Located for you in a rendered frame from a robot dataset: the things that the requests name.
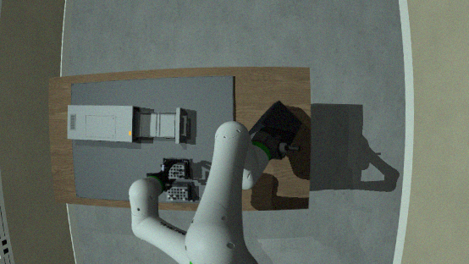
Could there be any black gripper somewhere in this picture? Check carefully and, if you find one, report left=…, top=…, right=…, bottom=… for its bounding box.
left=159, top=160, right=176, bottom=192

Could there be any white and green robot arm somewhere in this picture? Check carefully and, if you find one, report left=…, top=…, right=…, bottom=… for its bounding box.
left=129, top=121, right=301, bottom=264

